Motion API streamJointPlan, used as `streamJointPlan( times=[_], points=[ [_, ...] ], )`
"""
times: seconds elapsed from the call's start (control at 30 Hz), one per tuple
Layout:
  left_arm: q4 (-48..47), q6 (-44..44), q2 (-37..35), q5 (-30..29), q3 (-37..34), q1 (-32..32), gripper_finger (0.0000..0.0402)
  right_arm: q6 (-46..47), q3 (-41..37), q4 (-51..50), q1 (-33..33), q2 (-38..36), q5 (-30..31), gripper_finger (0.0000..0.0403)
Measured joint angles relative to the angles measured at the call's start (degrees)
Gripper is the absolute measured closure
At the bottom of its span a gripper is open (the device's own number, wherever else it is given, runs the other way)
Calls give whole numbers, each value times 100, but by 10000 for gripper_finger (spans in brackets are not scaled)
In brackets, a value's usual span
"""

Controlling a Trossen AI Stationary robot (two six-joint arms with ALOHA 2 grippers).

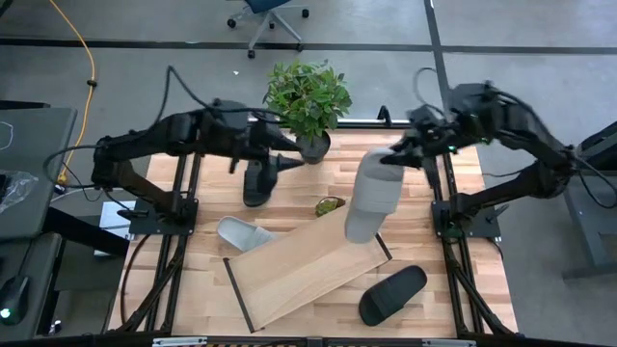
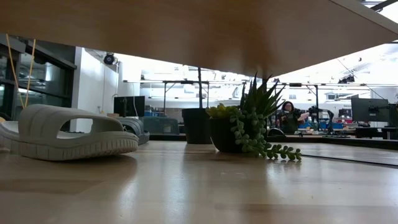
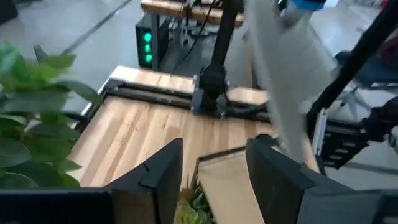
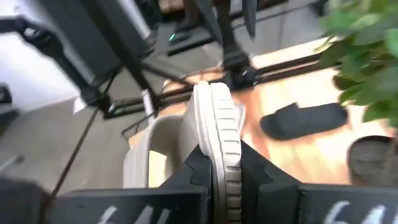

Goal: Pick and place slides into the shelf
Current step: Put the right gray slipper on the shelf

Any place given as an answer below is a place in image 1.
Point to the grey side table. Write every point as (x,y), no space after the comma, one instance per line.
(593,226)

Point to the leafy tree in black pot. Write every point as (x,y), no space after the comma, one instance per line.
(308,96)

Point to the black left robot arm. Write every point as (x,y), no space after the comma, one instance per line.
(140,142)

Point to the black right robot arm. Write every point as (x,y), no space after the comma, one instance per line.
(520,125)

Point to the black slide sandal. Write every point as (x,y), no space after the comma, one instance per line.
(258,188)
(393,294)

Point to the black desk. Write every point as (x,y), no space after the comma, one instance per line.
(29,260)
(29,168)

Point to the black computer mouse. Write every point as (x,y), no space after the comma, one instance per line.
(13,299)

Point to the blue office chair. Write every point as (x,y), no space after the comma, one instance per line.
(270,14)

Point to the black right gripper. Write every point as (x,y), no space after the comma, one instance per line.
(429,130)

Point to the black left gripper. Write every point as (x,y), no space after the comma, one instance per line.
(267,142)

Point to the clear plastic bag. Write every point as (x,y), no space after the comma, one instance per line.
(14,185)

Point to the succulents in black pot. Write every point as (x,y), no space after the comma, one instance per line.
(328,206)

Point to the grey slide sandal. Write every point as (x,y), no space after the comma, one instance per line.
(241,233)
(376,193)

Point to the black clamp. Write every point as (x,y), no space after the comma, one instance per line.
(384,115)

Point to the black aluminium table frame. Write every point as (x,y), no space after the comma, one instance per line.
(356,126)

